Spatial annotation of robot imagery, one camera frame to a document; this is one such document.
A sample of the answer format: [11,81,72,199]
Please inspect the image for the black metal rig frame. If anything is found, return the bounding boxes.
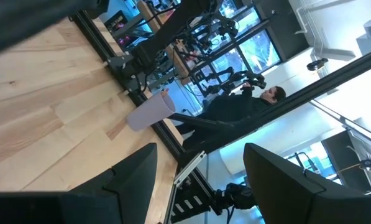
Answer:
[70,9,371,224]

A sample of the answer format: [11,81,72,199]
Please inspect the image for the person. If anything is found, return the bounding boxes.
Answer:
[175,85,287,151]

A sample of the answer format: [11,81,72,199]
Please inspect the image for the purple plastic cup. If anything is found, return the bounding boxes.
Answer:
[126,91,177,133]

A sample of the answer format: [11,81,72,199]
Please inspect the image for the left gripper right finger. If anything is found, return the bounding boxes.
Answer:
[243,142,371,224]

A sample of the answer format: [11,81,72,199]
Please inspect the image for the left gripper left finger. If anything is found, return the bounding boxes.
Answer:
[0,142,158,224]

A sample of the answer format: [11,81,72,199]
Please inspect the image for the black equipment box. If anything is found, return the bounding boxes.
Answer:
[104,9,134,48]

